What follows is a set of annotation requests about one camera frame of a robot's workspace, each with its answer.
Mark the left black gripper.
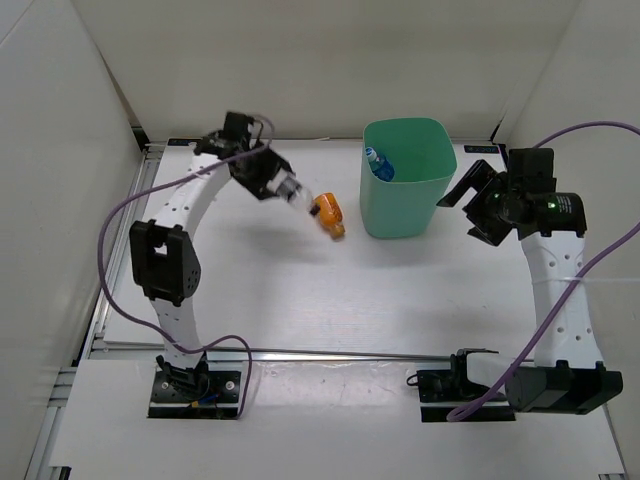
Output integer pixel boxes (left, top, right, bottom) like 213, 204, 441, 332
234, 139, 293, 202

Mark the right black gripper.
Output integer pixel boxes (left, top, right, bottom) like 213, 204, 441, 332
436, 160, 520, 247

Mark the clear bottle black label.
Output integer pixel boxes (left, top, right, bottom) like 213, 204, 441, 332
267, 169, 320, 217

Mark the orange plastic bottle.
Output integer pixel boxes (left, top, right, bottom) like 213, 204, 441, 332
314, 192, 346, 240

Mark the clear bottle blue label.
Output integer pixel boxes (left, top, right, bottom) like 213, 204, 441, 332
364, 147, 395, 182

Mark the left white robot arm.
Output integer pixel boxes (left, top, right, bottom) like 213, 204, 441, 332
129, 131, 309, 400

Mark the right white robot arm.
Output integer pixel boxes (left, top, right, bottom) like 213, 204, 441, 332
438, 149, 623, 421

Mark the green plastic bin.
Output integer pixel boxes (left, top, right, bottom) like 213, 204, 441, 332
359, 117, 457, 239

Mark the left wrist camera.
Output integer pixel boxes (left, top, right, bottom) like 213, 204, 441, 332
221, 111, 264, 144

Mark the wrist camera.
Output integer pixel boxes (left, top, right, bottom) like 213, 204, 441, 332
221, 111, 264, 144
507, 148, 557, 194

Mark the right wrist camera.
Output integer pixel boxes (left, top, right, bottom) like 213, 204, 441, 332
507, 148, 557, 194

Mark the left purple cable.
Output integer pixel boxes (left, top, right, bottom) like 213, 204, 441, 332
97, 115, 275, 419

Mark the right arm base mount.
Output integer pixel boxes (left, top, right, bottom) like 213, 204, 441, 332
406, 349, 516, 423

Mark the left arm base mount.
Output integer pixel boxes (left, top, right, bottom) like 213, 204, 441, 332
147, 355, 242, 420

